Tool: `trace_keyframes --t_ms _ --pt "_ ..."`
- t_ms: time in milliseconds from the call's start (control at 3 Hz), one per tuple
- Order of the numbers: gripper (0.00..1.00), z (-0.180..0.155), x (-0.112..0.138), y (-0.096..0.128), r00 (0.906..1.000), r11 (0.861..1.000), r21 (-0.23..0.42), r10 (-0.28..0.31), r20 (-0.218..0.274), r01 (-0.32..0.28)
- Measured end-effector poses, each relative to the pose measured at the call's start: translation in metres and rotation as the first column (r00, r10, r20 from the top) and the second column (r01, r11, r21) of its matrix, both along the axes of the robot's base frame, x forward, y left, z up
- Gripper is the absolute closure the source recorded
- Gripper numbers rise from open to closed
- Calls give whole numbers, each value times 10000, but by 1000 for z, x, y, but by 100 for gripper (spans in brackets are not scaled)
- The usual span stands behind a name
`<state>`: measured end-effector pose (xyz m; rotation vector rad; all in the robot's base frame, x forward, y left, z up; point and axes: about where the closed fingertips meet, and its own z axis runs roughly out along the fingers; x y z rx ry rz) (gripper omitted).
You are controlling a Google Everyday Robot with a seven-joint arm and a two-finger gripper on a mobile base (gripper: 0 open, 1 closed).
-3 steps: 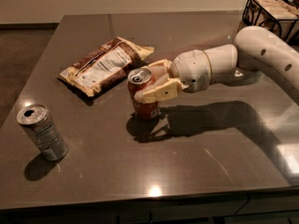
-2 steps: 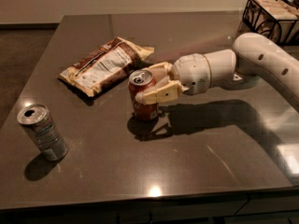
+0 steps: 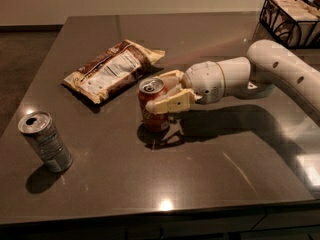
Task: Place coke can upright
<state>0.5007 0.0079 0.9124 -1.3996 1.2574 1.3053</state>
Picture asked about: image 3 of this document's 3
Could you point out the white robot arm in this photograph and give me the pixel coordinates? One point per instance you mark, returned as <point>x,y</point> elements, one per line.
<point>267,66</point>

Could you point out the silver energy drink can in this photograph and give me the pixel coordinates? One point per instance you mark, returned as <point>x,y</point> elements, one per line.
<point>42,135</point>

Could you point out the red coke can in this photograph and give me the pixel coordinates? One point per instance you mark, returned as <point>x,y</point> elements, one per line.
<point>149,90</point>

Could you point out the brown and white chip bag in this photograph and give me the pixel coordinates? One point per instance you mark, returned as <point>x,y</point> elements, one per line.
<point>113,70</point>

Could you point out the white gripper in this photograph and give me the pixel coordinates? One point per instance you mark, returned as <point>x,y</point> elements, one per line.
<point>204,80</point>

